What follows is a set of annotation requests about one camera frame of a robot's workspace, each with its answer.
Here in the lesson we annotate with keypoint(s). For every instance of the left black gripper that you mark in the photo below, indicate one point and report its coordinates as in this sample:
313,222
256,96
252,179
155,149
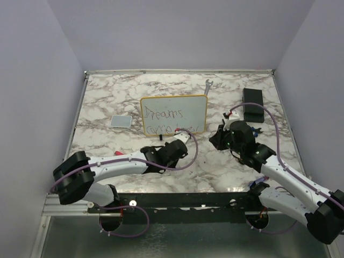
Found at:
174,164

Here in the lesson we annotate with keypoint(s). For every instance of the blue handled pliers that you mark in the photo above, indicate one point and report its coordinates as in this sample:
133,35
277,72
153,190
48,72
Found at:
256,131

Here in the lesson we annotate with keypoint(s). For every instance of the small white grey eraser pad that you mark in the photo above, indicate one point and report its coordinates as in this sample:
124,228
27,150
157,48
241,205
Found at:
119,121

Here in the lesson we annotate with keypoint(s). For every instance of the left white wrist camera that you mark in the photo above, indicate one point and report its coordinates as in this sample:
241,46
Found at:
182,136

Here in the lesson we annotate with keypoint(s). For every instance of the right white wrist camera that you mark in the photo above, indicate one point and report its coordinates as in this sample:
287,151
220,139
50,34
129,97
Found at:
230,117

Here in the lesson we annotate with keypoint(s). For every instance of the silver wrench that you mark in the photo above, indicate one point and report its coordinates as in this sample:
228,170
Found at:
208,85

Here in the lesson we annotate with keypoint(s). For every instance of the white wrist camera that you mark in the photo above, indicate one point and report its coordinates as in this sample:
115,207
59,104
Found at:
182,136
230,117

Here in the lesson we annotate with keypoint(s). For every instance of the blue red marker pen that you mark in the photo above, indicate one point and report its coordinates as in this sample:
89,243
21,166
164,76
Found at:
258,180

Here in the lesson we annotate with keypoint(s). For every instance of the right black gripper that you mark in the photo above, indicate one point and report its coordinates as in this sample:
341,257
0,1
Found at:
217,139

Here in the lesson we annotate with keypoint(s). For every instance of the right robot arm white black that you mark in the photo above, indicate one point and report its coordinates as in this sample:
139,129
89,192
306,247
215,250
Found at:
314,206

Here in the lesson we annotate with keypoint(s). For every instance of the black rectangular box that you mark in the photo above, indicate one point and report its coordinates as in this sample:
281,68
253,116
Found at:
253,112

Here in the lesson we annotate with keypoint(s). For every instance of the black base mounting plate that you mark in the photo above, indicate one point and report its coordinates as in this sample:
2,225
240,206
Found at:
188,208

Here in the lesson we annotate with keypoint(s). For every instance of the aluminium table frame rail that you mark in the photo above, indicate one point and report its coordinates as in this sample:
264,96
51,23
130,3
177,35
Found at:
71,231

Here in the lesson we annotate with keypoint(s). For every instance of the yellow framed whiteboard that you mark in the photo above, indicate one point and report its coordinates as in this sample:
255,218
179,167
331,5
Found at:
162,115

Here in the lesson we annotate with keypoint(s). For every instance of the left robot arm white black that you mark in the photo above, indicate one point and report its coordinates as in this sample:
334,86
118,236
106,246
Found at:
77,178

